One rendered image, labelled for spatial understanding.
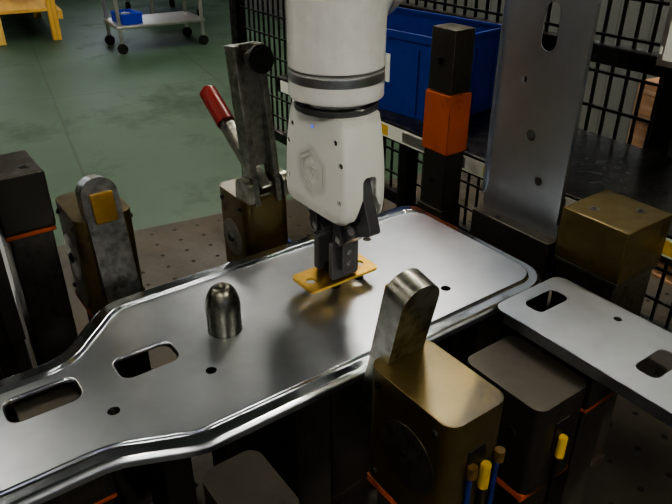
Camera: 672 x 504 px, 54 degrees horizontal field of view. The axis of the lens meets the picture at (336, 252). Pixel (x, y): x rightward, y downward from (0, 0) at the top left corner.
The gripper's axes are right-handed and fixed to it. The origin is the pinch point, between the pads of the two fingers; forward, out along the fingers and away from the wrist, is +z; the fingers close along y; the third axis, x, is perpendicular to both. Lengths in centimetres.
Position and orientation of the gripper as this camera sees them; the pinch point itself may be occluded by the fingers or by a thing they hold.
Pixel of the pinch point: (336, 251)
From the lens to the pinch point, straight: 66.0
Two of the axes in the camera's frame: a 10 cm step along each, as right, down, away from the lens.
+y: 5.9, 4.0, -7.1
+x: 8.1, -2.9, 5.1
